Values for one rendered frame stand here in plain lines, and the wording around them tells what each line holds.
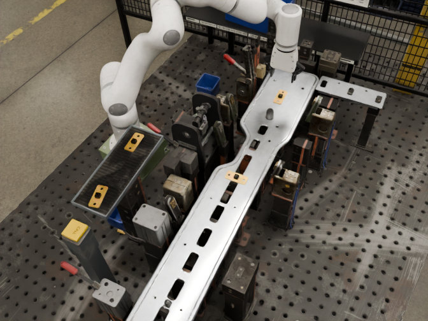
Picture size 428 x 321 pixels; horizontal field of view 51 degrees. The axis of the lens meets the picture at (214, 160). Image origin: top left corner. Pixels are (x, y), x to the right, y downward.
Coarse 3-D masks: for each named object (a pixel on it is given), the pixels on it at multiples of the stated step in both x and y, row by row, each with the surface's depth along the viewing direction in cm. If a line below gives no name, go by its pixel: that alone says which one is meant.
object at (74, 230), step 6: (72, 222) 142; (78, 222) 142; (66, 228) 141; (72, 228) 141; (78, 228) 141; (84, 228) 141; (66, 234) 139; (72, 234) 139; (78, 234) 139; (78, 240) 139
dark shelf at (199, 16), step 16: (192, 16) 227; (208, 16) 227; (224, 16) 226; (240, 32) 220; (256, 32) 217; (304, 32) 216; (320, 32) 216; (336, 32) 215; (352, 32) 215; (320, 48) 209; (336, 48) 208; (352, 48) 208
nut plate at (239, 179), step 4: (228, 172) 171; (232, 172) 171; (228, 176) 170; (232, 176) 170; (240, 176) 170; (244, 176) 170; (232, 180) 169; (236, 180) 169; (240, 180) 169; (244, 184) 167
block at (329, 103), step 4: (320, 96) 197; (324, 96) 197; (324, 100) 195; (328, 100) 195; (332, 100) 195; (336, 100) 195; (320, 104) 194; (324, 104) 194; (328, 104) 194; (332, 104) 194; (336, 104) 194; (324, 108) 194; (328, 108) 193; (332, 108) 192; (336, 108) 195; (328, 140) 216
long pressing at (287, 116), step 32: (256, 96) 195; (288, 96) 195; (256, 128) 184; (288, 128) 184; (256, 160) 174; (256, 192) 166; (192, 224) 158; (224, 224) 158; (224, 256) 151; (160, 288) 145; (192, 288) 144; (128, 320) 138; (192, 320) 139
